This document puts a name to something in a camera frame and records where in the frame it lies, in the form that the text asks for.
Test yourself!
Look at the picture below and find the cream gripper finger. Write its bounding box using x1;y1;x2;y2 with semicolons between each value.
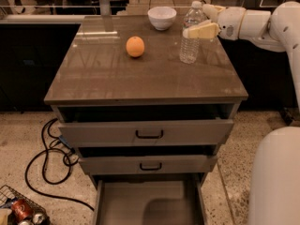
183;20;220;39
202;4;225;23

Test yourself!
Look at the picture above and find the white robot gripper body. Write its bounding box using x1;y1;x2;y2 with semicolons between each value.
217;7;246;40

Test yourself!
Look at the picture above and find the clear plastic water bottle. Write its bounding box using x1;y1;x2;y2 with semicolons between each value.
179;1;206;64

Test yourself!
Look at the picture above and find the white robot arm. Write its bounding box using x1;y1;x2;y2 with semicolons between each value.
183;1;300;225

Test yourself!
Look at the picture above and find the grey top drawer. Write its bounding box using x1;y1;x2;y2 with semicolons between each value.
59;105;233;147

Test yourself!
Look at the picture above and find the grey drawer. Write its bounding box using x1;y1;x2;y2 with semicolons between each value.
91;178;207;225
59;105;233;147
79;154;218;175

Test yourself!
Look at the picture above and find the grey drawer cabinet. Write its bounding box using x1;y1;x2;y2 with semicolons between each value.
43;14;249;225

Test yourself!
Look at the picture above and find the grey middle drawer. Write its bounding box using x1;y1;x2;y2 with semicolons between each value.
79;154;218;175

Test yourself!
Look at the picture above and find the grey bottom drawer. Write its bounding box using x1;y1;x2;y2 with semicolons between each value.
91;178;207;225

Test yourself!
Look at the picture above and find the white ceramic bowl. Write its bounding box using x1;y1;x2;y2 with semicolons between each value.
147;7;177;31

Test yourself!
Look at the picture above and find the orange fruit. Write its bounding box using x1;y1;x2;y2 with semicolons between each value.
126;37;144;57

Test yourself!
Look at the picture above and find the silver can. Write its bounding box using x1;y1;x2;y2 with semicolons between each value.
32;213;46;225

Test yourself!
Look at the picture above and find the red soda can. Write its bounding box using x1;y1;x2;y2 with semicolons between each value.
11;199;33;222

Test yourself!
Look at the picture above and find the black power cable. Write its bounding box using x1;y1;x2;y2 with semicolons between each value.
24;118;96;212

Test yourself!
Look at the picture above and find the wire basket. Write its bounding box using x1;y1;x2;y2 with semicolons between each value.
0;185;51;225

